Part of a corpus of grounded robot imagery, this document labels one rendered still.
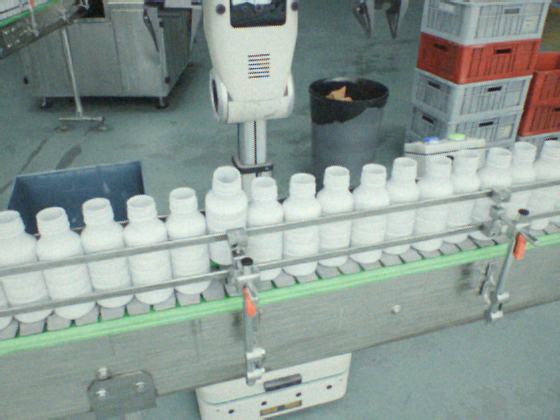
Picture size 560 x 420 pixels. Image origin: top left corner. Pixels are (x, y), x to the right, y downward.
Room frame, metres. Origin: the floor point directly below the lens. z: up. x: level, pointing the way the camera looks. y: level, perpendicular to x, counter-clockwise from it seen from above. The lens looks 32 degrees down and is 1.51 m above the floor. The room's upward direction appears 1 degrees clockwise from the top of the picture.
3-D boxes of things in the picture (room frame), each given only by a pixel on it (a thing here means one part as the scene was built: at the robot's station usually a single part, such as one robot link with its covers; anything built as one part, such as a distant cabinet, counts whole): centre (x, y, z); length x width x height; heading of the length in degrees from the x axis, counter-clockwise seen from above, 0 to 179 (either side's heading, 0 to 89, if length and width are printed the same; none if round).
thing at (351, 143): (2.77, -0.40, 0.32); 0.45 x 0.45 x 0.64
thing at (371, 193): (0.70, -0.15, 1.08); 0.06 x 0.06 x 0.17
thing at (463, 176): (0.76, -0.32, 1.08); 0.06 x 0.06 x 0.17
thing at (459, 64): (3.08, -1.22, 0.78); 0.61 x 0.41 x 0.22; 114
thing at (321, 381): (1.37, 0.07, 0.24); 0.68 x 0.53 x 0.41; 17
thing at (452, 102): (3.07, -1.21, 0.55); 0.61 x 0.41 x 0.22; 114
